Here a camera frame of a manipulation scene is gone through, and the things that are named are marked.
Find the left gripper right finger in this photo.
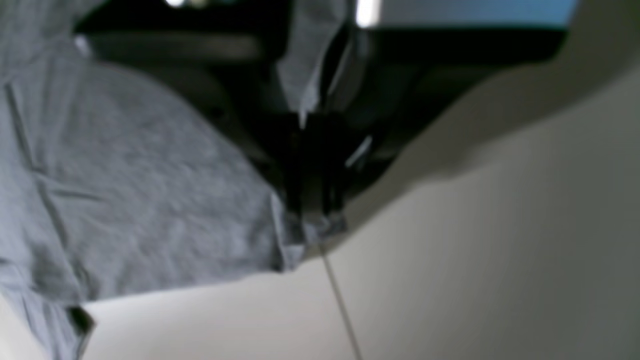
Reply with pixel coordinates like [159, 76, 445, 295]
[315, 23, 568, 219]

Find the grey T-shirt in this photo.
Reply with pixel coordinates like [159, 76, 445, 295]
[0, 0, 338, 360]

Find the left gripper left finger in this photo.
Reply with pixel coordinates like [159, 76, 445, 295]
[75, 0, 313, 217]

